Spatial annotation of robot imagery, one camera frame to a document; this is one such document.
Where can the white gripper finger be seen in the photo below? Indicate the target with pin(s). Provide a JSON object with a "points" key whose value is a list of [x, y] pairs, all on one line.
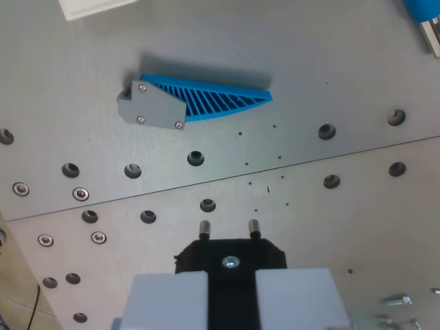
{"points": [[165, 302], [299, 299]]}

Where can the black two-pin power plug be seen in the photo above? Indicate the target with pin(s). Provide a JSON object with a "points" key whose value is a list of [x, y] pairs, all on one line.
{"points": [[237, 249]]}

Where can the silver socket-head plate screw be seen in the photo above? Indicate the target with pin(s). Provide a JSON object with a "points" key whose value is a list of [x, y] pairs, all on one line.
{"points": [[98, 237], [81, 194], [21, 189], [45, 240]]}

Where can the loose silver bolt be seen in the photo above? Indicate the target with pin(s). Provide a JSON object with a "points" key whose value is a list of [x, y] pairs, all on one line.
{"points": [[383, 321], [415, 324], [436, 291], [397, 301]]}

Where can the aluminium profile bar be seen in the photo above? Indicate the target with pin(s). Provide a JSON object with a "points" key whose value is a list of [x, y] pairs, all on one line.
{"points": [[432, 36]]}

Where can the blue round plastic part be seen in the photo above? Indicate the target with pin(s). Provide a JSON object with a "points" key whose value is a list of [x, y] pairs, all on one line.
{"points": [[423, 8]]}

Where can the blue ribbed finger, grey mount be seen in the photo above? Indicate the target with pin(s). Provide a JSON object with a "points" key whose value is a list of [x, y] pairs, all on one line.
{"points": [[161, 108]]}

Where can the white wall socket box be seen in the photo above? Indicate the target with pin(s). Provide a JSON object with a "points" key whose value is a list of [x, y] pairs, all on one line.
{"points": [[89, 7]]}

